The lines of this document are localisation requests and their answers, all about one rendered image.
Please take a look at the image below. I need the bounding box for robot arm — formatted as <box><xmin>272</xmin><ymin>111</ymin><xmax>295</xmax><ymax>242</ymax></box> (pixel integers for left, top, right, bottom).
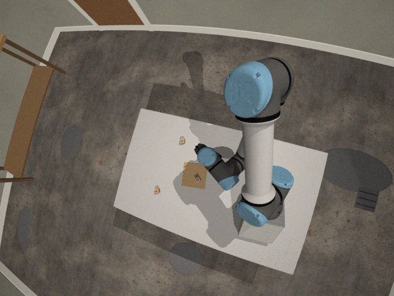
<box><xmin>197</xmin><ymin>57</ymin><xmax>294</xmax><ymax>227</ymax></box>

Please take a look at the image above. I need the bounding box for tan flat mat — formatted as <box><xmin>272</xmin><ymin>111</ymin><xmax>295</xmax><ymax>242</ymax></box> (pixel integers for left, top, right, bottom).
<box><xmin>182</xmin><ymin>162</ymin><xmax>207</xmax><ymax>189</ymax></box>

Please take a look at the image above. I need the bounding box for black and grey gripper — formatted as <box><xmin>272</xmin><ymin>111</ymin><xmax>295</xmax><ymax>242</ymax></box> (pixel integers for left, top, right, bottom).
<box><xmin>194</xmin><ymin>143</ymin><xmax>207</xmax><ymax>154</ymax></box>

